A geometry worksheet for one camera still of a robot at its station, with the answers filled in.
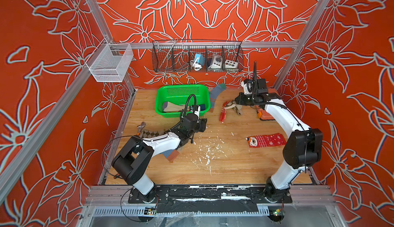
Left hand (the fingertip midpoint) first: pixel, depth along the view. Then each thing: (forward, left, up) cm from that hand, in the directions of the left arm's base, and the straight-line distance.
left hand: (204, 118), depth 88 cm
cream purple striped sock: (+15, +25, -10) cm, 31 cm away
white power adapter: (+27, -7, +20) cm, 34 cm away
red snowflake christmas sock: (+8, -13, -4) cm, 15 cm away
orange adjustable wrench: (-2, +41, -12) cm, 43 cm away
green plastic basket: (+23, +26, -11) cm, 36 cm away
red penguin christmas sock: (-6, -39, -11) cm, 41 cm away
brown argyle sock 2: (+9, -20, 0) cm, 22 cm away
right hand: (+10, -16, +8) cm, 20 cm away
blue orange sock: (+32, -6, -12) cm, 35 cm away
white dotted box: (+30, -15, +17) cm, 38 cm away
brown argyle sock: (-6, +36, -12) cm, 38 cm away
